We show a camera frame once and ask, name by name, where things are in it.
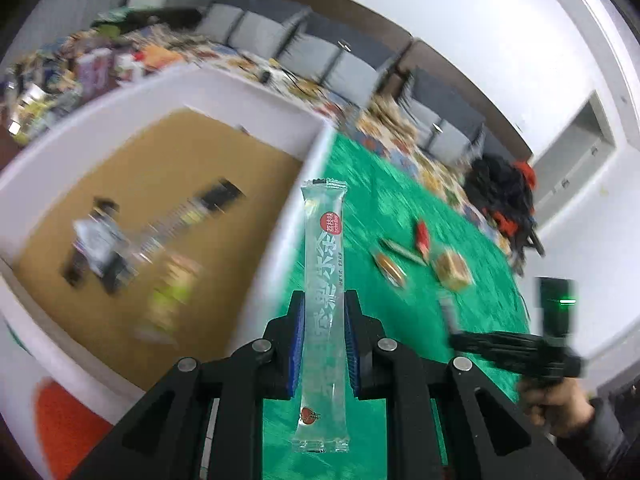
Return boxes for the floral bed sheet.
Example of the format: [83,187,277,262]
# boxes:
[0,25,516,256]

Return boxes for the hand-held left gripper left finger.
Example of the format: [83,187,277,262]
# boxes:
[70,290,306,480]

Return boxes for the green patterned blanket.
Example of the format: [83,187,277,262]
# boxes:
[260,132,531,480]

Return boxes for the red garment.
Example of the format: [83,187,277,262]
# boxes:
[487,160,538,236]

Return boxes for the pile of assorted snack packets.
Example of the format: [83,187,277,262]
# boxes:
[0,5,201,146]

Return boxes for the round cookie in clear packet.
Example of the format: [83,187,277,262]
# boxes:
[372,250,408,288]

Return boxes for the black red backpack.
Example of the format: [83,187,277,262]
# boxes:
[462,156,546,276]

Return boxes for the person's right forearm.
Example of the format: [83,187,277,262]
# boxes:
[555,395,640,480]

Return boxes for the grey pillow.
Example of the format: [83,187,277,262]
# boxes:
[200,2,248,46]
[402,70,481,136]
[280,12,351,68]
[232,7,301,58]
[327,45,401,103]
[427,122,488,166]

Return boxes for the yellow green snack packet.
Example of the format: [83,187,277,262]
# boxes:
[135,252,208,343]

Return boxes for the red snack packet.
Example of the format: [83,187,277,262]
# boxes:
[412,219,431,253]

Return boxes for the long black snack packet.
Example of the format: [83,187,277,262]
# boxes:
[145,177,246,246]

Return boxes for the grey sofa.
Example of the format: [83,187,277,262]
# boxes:
[220,0,533,161]

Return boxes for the white and black snack packet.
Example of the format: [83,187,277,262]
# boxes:
[62,197,133,293]

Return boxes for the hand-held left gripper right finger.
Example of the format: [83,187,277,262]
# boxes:
[344,290,586,480]

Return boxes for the bread loaf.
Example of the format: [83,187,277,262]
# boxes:
[431,249,475,292]

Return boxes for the white cardboard box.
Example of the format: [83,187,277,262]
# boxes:
[0,62,336,480]

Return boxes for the clear jelly stick packet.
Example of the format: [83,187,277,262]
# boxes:
[291,176,349,453]

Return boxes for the person's right hand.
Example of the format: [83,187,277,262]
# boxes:
[517,375,596,438]

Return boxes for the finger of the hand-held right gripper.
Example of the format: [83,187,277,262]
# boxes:
[449,331,543,355]
[477,350,547,377]

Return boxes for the green and white snack stick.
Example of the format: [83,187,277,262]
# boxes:
[379,237,428,265]

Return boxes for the small grey snack packet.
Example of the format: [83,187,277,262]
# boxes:
[437,292,461,335]

